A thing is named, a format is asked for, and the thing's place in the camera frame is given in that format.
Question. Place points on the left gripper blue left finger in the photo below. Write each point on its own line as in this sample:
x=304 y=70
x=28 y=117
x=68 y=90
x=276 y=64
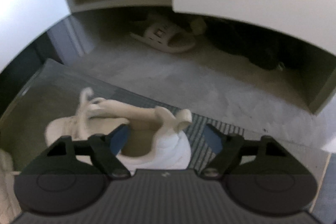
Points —
x=105 y=149

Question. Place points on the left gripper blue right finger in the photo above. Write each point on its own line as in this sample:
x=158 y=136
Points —
x=226 y=149

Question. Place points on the grey striped floor mat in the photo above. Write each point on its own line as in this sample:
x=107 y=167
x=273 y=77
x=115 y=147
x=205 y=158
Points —
x=58 y=101

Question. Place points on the white slide sandal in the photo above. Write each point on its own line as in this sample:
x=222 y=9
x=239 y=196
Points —
x=163 y=35

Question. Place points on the white chunky sneaker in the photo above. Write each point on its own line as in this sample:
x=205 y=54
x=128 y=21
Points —
x=140 y=138

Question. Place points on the white shoe cabinet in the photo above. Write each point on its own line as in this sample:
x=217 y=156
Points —
x=236 y=3

